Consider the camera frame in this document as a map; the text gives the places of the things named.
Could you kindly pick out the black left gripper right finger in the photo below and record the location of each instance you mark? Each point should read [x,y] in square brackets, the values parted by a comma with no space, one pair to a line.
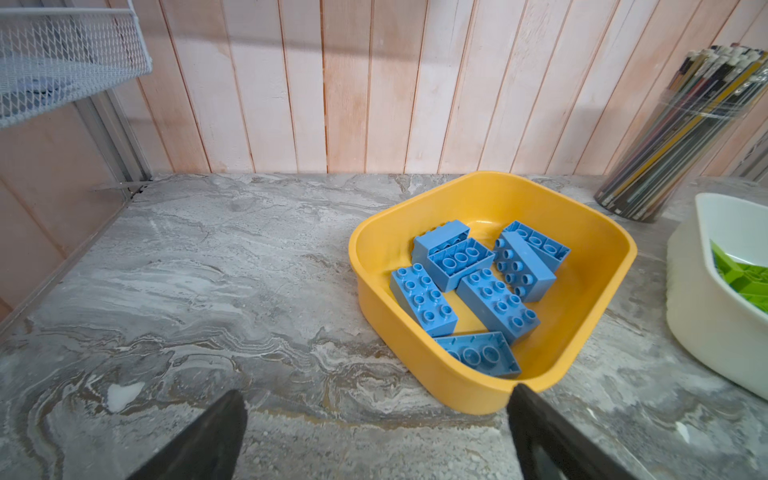
[550,447]

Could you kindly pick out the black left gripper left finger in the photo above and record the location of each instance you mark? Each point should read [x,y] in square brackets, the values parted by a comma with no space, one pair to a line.
[208,448]

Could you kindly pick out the blue lego brick pair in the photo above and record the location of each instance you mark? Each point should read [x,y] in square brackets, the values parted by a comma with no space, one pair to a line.
[448,254]

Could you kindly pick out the green lego brick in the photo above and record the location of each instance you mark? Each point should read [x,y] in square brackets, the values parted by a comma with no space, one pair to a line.
[749,281]

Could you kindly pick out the yellow plastic bin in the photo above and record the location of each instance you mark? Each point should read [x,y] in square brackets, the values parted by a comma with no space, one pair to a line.
[602,253]

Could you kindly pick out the white plastic bin far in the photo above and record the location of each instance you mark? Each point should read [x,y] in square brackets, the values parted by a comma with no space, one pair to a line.
[713,322]

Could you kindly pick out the white wire mesh shelf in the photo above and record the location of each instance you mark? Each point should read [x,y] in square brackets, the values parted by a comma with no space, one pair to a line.
[56,55]

